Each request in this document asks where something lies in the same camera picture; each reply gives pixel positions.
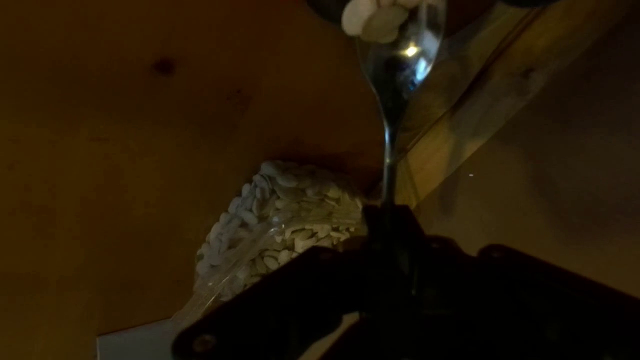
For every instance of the clear container with white pieces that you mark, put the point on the clear container with white pieces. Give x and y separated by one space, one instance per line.
281 222

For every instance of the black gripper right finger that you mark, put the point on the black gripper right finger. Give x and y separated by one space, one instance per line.
561 307

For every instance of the silver metal spoon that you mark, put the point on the silver metal spoon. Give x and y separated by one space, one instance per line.
401 73

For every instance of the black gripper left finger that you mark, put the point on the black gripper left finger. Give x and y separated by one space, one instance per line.
321 307

